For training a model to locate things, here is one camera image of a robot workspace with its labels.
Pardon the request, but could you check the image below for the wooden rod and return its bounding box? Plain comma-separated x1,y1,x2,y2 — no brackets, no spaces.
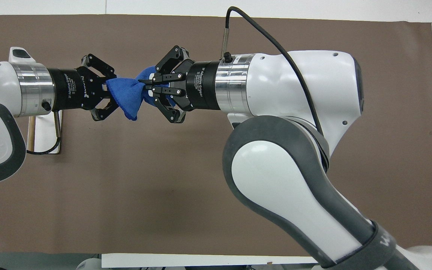
27,116,36,151

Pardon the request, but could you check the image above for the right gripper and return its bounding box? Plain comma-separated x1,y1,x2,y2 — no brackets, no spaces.
139,45,221,124

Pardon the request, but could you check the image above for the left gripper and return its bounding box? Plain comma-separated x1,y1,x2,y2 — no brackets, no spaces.
48,54,120,122

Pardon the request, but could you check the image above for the blue towel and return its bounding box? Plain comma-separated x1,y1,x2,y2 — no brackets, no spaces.
106,66,176,122

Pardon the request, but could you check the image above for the white rack base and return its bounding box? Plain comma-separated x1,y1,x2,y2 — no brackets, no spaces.
31,112,63,155

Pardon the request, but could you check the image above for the black cable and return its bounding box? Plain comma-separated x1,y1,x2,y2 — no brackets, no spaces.
221,6,326,136
26,111,62,155

